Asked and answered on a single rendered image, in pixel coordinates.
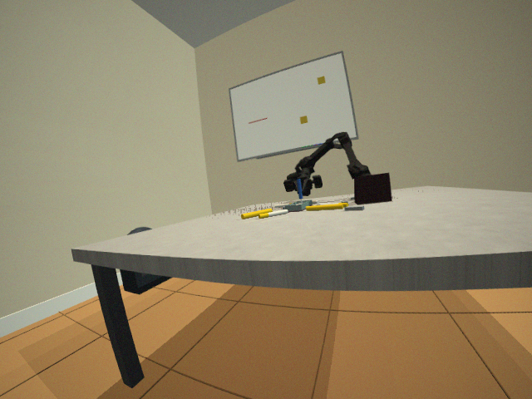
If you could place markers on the white letter-key keyboard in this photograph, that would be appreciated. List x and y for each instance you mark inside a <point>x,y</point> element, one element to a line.
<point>298,206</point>

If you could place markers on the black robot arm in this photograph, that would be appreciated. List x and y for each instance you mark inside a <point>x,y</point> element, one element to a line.
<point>355,167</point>

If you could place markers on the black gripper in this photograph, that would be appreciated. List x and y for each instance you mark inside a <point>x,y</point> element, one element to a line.
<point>305,182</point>

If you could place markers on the blue stylus with white tip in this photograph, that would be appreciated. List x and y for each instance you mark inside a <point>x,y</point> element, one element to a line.
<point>300,193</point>

